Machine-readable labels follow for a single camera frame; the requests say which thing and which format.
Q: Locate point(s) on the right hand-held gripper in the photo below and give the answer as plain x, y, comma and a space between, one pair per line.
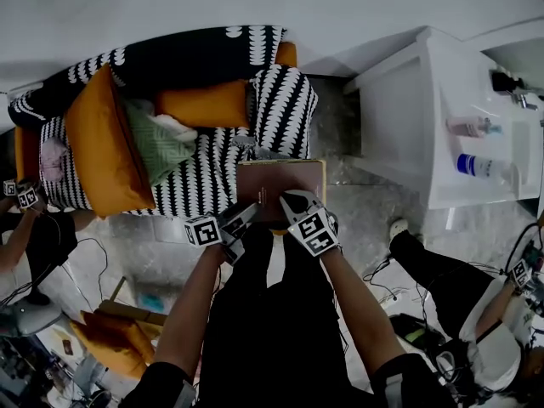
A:
314, 232

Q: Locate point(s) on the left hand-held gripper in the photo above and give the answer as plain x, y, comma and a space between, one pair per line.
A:
203, 231

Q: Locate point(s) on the brown book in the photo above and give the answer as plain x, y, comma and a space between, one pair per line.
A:
272, 177

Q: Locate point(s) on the person's left forearm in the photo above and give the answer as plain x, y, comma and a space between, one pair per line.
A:
183, 313

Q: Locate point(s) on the person's right forearm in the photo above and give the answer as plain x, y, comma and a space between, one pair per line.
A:
361, 308

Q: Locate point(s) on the yellow book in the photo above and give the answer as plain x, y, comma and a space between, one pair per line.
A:
323, 181

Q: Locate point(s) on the wooden coffee table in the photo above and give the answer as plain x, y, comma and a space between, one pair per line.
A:
140, 313

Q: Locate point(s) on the black white striped blanket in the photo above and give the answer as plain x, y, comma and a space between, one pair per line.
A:
280, 109

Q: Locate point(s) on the person's black clothing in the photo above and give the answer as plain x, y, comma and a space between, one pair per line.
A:
276, 334

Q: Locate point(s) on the light green cushion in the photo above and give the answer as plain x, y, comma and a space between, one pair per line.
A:
157, 147

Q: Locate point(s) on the white sink cabinet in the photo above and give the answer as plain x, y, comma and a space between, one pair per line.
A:
395, 113

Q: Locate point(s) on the orange cushion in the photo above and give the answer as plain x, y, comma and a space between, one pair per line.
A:
106, 351
129, 332
102, 151

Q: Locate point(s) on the white bottle blue label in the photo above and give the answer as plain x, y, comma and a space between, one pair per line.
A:
480, 166

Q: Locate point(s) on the pale pink tube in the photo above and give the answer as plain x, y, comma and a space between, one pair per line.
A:
469, 126

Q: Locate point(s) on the pink cloth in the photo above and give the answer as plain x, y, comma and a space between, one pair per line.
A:
53, 160

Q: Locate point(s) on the black pump bottle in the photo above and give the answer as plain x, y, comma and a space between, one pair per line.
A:
506, 82

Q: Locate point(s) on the chrome faucet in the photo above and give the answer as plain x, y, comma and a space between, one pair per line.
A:
525, 101

